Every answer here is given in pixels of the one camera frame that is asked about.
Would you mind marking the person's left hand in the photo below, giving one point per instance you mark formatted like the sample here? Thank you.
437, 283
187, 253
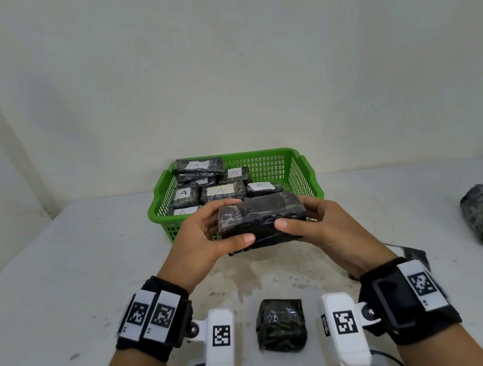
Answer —
192, 248

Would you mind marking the black wristband with marker tags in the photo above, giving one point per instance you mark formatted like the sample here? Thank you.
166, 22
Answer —
171, 287
391, 303

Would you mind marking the person's right hand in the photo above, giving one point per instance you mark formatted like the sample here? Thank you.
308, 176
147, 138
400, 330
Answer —
348, 241

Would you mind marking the black packets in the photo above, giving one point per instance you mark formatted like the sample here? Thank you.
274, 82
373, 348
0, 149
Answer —
188, 196

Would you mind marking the person's right forearm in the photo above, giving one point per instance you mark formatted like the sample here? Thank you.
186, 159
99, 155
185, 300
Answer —
445, 354

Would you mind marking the small black cube packet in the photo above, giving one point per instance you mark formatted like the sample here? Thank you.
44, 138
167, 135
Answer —
279, 326

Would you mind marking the green plastic basket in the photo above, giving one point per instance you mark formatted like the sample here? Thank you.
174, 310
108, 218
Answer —
159, 217

